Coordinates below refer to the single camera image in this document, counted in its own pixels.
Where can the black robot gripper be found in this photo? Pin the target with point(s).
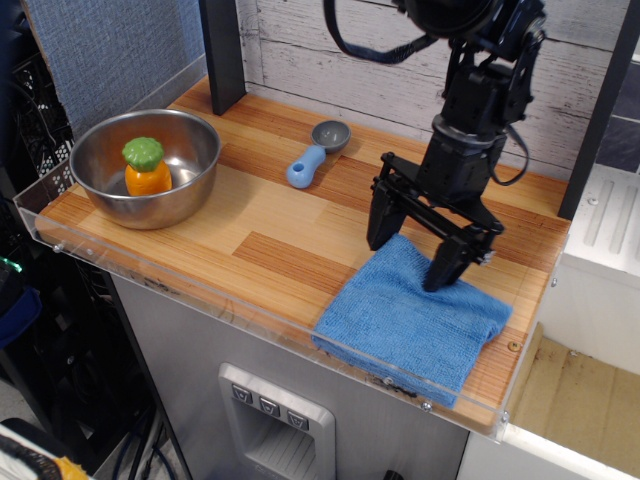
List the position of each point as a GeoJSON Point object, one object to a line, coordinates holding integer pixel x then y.
{"type": "Point", "coordinates": [442, 193]}

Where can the blue microfiber cloth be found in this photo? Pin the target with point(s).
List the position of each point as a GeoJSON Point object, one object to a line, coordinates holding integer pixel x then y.
{"type": "Point", "coordinates": [383, 321]}

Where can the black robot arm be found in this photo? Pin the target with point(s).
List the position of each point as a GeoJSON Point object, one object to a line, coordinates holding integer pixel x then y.
{"type": "Point", "coordinates": [494, 46]}

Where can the blue grey measuring scoop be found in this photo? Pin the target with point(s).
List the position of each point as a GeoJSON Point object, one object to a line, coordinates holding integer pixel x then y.
{"type": "Point", "coordinates": [327, 137]}

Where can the white toy sink unit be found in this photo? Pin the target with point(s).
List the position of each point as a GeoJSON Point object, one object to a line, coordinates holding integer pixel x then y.
{"type": "Point", "coordinates": [574, 410]}

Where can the stainless steel bowl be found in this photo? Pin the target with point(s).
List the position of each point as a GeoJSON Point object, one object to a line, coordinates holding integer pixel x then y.
{"type": "Point", "coordinates": [191, 151]}

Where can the silver toy fridge cabinet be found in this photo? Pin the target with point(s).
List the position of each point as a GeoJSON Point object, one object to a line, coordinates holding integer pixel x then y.
{"type": "Point", "coordinates": [376, 434]}

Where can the grey dispenser button panel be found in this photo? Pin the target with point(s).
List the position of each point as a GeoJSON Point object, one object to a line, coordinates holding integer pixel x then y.
{"type": "Point", "coordinates": [277, 433]}

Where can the orange toy carrot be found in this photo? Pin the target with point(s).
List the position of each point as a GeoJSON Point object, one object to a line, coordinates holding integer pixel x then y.
{"type": "Point", "coordinates": [146, 172]}

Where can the clear acrylic edge guard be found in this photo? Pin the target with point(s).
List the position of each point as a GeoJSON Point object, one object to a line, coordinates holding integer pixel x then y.
{"type": "Point", "coordinates": [270, 258]}

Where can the blue fabric panel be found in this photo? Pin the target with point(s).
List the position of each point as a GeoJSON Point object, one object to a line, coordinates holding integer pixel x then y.
{"type": "Point", "coordinates": [111, 57]}

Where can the black plastic crate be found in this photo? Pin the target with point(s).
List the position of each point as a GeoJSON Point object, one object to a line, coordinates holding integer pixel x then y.
{"type": "Point", "coordinates": [41, 121]}

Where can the yellow object bottom left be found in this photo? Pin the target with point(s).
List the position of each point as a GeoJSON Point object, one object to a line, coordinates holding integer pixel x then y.
{"type": "Point", "coordinates": [70, 470]}

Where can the black vertical post right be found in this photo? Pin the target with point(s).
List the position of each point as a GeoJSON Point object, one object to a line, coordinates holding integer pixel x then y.
{"type": "Point", "coordinates": [606, 101]}

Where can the black vertical post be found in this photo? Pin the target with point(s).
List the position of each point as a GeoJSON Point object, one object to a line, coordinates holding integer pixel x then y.
{"type": "Point", "coordinates": [223, 52]}
{"type": "Point", "coordinates": [606, 101]}

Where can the black vertical post left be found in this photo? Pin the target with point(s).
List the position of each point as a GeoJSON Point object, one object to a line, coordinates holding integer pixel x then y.
{"type": "Point", "coordinates": [223, 52]}

